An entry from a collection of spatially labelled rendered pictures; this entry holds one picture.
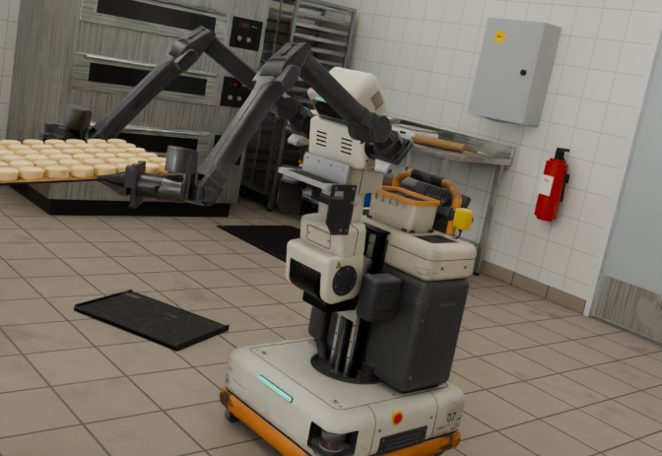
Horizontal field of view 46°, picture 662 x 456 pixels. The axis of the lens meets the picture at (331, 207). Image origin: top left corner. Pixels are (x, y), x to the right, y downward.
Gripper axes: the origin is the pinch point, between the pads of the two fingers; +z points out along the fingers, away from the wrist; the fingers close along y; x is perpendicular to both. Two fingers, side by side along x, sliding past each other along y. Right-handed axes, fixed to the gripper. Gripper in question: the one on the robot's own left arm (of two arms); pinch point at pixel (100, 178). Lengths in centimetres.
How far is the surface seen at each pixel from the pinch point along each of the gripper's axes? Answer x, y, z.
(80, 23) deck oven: 324, -22, 139
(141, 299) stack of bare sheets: 187, 103, 44
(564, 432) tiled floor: 135, 111, -157
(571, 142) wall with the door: 367, 13, -190
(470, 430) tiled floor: 118, 108, -115
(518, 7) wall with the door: 420, -73, -146
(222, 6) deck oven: 396, -45, 65
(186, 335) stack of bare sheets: 153, 103, 12
